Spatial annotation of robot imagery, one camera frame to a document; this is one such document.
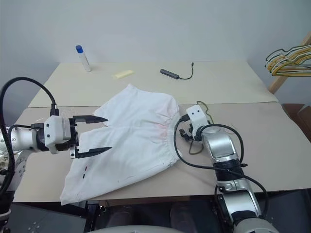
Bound black metal table frame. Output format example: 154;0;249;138
77;200;105;233

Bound yellow wire hanger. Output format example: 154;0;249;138
266;46;311;75

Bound pale yellow block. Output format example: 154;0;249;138
112;69;135;80

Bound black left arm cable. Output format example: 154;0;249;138
0;77;60;195

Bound dark green wire hanger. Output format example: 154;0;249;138
265;45;311;71

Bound white shorts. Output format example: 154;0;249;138
59;83;182;207

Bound silver robot torso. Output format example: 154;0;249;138
93;224;182;233

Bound wooden clothes rack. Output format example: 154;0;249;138
268;31;311;94

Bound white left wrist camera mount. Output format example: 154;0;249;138
43;115;71;155

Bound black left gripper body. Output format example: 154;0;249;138
55;117;80;159

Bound grey wire hanger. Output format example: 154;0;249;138
268;57;311;77

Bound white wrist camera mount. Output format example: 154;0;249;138
43;115;71;155
186;105;211;127

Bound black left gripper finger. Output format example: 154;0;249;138
74;146;113;160
72;115;109;127

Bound white bottle with blue cap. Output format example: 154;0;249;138
75;45;92;73

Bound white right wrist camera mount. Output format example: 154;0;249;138
186;105;211;127

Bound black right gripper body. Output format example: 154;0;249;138
179;122;195;142

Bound grey USB hub with cable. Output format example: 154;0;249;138
160;62;195;80

